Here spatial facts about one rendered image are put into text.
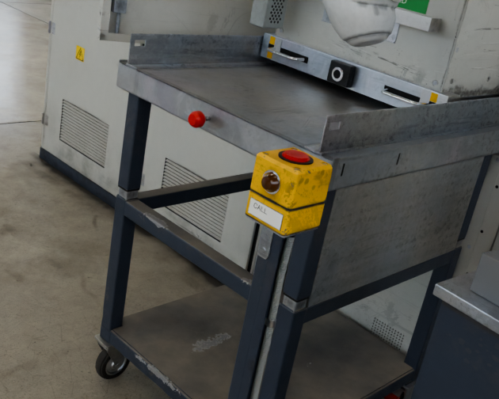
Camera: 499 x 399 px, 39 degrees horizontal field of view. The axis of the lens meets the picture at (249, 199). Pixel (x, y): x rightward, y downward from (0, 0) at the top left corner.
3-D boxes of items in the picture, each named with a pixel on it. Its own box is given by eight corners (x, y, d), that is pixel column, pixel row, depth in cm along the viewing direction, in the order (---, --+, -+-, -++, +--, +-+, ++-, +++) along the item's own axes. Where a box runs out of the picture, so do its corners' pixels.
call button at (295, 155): (295, 172, 97) (297, 161, 96) (274, 161, 99) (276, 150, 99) (314, 168, 100) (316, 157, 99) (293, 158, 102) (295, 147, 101)
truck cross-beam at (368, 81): (440, 123, 148) (448, 96, 146) (260, 55, 182) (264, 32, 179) (452, 122, 152) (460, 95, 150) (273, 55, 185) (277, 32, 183)
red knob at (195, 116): (196, 130, 135) (198, 114, 134) (184, 125, 137) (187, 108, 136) (213, 128, 138) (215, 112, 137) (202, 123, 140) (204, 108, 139)
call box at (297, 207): (282, 239, 98) (297, 170, 94) (242, 216, 102) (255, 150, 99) (319, 229, 103) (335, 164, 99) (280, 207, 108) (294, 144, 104)
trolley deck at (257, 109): (326, 191, 121) (334, 159, 118) (116, 85, 159) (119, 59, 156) (506, 151, 168) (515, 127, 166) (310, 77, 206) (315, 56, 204)
